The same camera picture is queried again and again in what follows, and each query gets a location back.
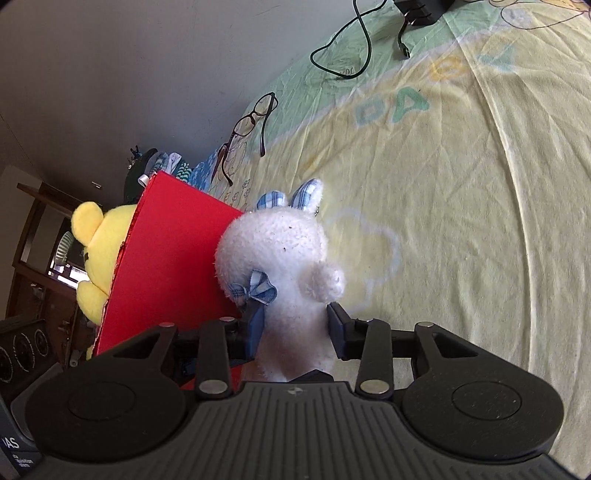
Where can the dark green object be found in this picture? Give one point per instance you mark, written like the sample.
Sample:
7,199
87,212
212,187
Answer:
138,173

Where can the yellow plush bear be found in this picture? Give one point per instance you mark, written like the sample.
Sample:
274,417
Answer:
99,258

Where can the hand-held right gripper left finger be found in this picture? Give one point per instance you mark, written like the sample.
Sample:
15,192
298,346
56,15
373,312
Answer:
255,332

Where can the white plush rabbit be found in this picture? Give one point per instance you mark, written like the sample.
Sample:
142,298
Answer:
277,258

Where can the black eyeglasses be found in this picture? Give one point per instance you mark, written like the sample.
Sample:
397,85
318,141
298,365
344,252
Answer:
247,122

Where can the wooden cabinet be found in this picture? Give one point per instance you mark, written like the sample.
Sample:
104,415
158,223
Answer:
32,277

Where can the small fan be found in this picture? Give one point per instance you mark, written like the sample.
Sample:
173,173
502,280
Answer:
63,251

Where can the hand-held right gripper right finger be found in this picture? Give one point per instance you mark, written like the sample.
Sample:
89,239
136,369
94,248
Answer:
337,330

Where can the yellow printed bed sheet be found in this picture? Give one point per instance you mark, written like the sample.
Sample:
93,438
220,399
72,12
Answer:
461,194

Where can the red cardboard box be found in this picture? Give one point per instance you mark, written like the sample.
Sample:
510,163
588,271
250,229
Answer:
175,258

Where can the patterned cloth pile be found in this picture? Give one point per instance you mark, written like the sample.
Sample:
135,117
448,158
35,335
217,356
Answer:
189,173

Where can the black charger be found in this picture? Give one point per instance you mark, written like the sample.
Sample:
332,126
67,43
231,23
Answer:
418,11

